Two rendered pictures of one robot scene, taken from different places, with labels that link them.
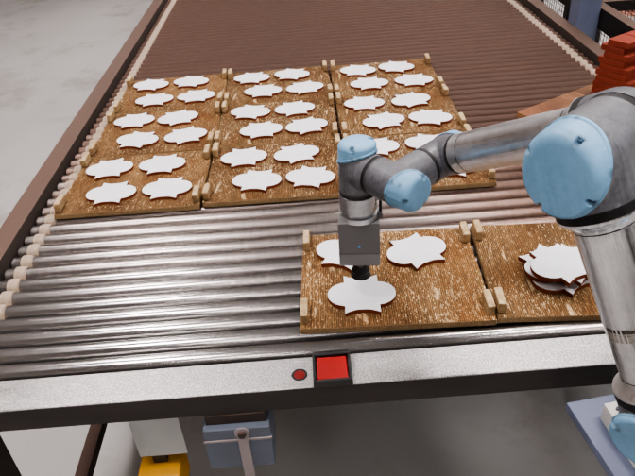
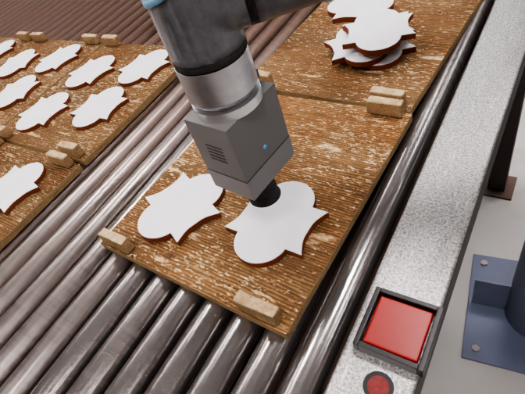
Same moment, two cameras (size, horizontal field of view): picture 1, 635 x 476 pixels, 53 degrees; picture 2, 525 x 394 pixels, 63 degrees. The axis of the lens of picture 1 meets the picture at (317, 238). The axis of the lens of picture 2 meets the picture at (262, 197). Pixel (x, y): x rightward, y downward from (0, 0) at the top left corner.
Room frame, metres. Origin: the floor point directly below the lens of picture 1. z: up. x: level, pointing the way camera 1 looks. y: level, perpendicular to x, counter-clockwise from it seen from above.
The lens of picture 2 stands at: (0.81, 0.19, 1.39)
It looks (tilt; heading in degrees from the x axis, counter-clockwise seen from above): 45 degrees down; 316
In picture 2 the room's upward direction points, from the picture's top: 22 degrees counter-clockwise
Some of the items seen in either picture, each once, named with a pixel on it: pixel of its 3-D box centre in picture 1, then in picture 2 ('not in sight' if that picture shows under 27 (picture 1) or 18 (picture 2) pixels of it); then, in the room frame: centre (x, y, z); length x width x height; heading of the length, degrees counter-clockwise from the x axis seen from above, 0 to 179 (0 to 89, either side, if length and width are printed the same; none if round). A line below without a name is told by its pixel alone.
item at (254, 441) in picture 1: (241, 433); not in sight; (0.88, 0.19, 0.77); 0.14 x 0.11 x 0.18; 90
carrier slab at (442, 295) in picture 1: (389, 276); (258, 180); (1.17, -0.16, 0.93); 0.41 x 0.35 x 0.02; 88
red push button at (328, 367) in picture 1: (332, 369); (398, 329); (0.89, -0.01, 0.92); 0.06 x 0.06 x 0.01; 0
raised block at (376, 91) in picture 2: (499, 299); (387, 97); (1.03, -0.37, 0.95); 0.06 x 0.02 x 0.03; 176
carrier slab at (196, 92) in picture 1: (173, 91); not in sight; (2.44, 0.52, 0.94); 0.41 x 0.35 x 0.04; 91
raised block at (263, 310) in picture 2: (304, 311); (257, 308); (1.04, 0.04, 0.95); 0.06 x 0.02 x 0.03; 178
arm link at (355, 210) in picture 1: (359, 201); (219, 72); (1.09, -0.09, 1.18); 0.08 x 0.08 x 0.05
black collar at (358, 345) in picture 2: (332, 368); (398, 328); (0.89, -0.01, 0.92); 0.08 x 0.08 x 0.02; 0
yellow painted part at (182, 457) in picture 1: (157, 449); not in sight; (0.88, 0.37, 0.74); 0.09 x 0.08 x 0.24; 90
